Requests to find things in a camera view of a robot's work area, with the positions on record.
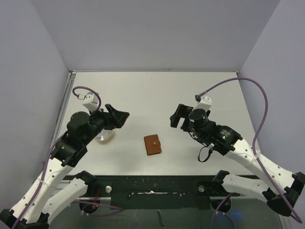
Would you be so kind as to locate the brown leather card holder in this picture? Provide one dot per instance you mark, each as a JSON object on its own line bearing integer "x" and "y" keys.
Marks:
{"x": 152, "y": 145}

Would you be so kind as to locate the beige card tray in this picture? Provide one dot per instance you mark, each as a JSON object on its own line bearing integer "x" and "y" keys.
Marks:
{"x": 104, "y": 136}

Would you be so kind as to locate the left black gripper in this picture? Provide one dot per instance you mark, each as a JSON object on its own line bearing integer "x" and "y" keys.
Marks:
{"x": 116, "y": 119}

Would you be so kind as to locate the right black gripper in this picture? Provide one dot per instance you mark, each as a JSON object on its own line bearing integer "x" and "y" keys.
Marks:
{"x": 184, "y": 117}

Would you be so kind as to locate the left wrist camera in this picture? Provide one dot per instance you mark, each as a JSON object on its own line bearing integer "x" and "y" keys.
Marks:
{"x": 91, "y": 102}

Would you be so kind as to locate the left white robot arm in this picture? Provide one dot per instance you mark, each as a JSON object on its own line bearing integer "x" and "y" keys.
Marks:
{"x": 38, "y": 207}

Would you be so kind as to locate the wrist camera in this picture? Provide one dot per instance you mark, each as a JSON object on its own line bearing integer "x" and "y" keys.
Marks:
{"x": 205, "y": 103}
{"x": 91, "y": 102}

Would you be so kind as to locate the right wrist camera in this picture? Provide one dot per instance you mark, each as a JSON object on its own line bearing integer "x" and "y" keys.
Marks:
{"x": 205, "y": 103}

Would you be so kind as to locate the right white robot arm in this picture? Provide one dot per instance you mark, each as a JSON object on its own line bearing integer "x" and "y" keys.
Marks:
{"x": 277, "y": 187}

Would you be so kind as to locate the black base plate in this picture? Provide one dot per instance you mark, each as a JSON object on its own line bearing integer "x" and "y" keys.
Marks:
{"x": 156, "y": 192}

